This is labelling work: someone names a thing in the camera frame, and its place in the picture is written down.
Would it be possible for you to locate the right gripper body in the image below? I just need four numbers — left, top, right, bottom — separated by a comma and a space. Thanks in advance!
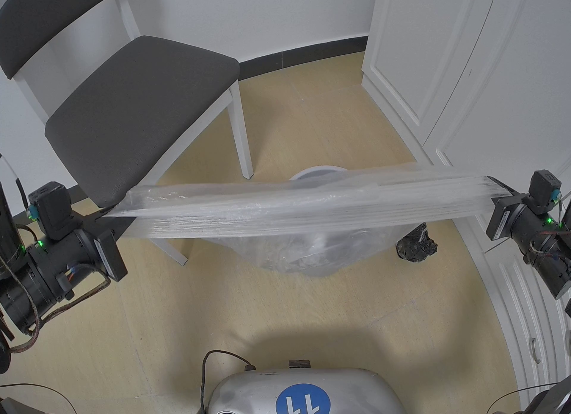
486, 193, 558, 261

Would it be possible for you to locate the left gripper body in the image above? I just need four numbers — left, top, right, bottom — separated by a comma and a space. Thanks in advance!
54, 229, 128, 290

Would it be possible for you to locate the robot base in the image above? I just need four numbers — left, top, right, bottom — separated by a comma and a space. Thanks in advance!
207, 360, 407, 414

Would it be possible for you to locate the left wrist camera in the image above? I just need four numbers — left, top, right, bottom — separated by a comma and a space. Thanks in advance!
28, 182, 76, 241

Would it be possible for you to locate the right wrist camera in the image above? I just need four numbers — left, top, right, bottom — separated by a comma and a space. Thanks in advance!
528, 170, 562, 215

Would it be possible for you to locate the white chair with grey cushions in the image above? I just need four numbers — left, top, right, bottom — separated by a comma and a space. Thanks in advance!
0, 0, 255, 266

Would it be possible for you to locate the clear plastic bag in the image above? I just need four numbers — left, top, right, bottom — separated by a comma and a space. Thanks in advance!
107, 162, 514, 280

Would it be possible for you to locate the white wardrobe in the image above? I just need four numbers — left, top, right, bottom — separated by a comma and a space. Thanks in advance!
360, 0, 571, 414

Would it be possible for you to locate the white trash bin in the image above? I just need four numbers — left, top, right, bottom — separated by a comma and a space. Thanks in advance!
274, 164, 383, 278

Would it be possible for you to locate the black plastic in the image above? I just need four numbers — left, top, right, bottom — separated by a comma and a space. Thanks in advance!
396, 222, 439, 264

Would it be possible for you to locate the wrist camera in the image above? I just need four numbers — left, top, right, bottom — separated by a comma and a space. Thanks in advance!
28, 182, 76, 241
528, 170, 562, 215

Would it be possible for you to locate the black cable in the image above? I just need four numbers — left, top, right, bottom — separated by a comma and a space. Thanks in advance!
485, 383, 558, 414
0, 383, 75, 414
0, 154, 26, 222
199, 350, 256, 414

